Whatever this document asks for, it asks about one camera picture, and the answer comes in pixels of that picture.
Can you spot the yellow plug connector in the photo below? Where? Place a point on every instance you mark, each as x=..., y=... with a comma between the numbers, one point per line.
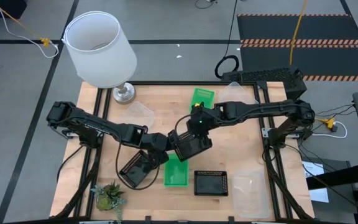
x=328, y=122

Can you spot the clear plastic container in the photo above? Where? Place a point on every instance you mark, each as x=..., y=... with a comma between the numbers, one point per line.
x=236, y=91
x=250, y=193
x=137, y=113

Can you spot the black metal table frame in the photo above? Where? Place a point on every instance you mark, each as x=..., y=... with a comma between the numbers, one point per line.
x=166, y=83

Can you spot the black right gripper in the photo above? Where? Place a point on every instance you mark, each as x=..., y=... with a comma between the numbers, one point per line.
x=202, y=124

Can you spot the green slotted plastic basket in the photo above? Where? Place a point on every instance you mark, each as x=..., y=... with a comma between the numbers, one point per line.
x=204, y=96
x=176, y=174

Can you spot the black box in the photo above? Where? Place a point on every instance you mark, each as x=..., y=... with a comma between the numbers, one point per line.
x=2, y=7

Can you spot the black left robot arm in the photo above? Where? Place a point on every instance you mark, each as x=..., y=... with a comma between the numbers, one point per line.
x=104, y=127

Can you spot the white shade table lamp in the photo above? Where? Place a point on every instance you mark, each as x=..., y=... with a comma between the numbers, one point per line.
x=104, y=62

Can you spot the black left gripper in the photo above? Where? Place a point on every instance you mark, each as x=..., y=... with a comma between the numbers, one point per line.
x=159, y=158

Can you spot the black slotted plastic basket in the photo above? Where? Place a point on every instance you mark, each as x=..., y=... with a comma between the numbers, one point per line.
x=191, y=149
x=210, y=184
x=135, y=171

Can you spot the white paper sheet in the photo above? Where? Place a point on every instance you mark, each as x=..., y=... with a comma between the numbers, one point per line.
x=320, y=196

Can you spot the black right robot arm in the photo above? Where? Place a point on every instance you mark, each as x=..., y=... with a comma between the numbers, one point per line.
x=259, y=109

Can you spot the black hazard striped floor mat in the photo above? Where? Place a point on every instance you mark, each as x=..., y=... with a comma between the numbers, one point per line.
x=322, y=28

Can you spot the black perforated computer case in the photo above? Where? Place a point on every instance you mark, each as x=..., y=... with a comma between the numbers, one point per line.
x=269, y=76

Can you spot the green succulent plant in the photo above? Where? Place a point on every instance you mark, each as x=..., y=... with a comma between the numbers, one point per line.
x=107, y=199

